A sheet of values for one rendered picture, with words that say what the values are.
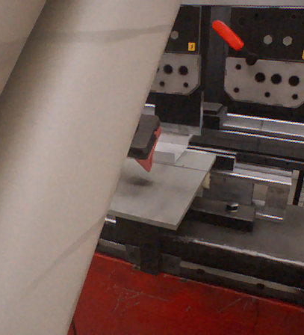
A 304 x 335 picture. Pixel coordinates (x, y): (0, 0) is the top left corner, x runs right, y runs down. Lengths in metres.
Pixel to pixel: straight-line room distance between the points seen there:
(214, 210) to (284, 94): 0.27
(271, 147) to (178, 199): 0.47
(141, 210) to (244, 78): 0.30
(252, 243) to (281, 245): 0.06
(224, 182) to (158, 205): 0.23
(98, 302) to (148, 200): 0.45
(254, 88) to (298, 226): 0.31
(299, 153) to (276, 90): 0.36
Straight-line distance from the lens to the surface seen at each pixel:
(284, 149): 0.95
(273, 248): 0.67
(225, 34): 0.58
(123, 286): 0.82
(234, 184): 0.71
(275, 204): 0.72
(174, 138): 0.75
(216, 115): 0.89
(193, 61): 0.64
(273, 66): 0.61
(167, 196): 0.55
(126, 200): 0.54
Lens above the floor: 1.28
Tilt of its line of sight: 26 degrees down
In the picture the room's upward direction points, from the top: straight up
